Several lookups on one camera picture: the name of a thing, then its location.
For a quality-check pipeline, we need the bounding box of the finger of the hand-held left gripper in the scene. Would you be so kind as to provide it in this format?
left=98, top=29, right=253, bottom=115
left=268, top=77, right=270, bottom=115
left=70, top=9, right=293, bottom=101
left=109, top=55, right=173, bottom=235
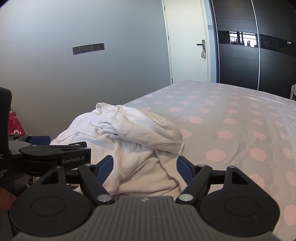
left=50, top=141, right=88, bottom=149
left=8, top=134, right=51, bottom=145

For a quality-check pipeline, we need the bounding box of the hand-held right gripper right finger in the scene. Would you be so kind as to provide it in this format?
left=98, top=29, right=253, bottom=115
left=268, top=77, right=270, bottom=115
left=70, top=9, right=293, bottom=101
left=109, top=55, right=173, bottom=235
left=176, top=155, right=251, bottom=205

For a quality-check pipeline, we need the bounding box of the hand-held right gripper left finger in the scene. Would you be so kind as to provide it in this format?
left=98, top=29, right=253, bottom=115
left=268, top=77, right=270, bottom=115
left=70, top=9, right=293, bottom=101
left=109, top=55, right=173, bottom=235
left=40, top=155, right=115, bottom=205

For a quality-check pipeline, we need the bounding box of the white garment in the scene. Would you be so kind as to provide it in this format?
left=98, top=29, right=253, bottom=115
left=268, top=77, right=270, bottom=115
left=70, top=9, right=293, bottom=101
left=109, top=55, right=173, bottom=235
left=50, top=102, right=123, bottom=149

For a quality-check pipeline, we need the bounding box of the cream long-sleeved shirt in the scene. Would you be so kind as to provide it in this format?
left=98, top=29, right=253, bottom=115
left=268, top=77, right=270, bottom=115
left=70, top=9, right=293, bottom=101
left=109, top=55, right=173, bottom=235
left=67, top=104, right=185, bottom=197

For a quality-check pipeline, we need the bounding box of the red bag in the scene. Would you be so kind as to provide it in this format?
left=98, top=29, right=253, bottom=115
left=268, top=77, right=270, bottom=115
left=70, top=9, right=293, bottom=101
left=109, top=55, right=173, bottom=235
left=8, top=111, right=26, bottom=137

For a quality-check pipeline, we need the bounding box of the bed with pink-dotted sheet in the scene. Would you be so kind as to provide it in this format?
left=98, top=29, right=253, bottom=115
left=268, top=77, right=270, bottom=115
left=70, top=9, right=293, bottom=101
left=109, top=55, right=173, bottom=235
left=50, top=79, right=296, bottom=241

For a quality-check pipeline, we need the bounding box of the white door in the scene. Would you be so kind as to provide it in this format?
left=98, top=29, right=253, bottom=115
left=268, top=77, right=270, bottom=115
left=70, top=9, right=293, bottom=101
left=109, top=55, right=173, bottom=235
left=163, top=0, right=210, bottom=84

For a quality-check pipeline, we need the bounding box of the dark wardrobe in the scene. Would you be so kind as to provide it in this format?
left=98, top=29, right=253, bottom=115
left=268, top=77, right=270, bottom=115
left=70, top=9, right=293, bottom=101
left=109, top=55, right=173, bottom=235
left=209, top=0, right=296, bottom=100

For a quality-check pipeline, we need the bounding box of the grey wall switch panel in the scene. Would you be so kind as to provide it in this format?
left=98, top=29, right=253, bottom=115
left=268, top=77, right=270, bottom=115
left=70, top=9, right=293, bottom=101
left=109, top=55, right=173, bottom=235
left=72, top=43, right=105, bottom=55

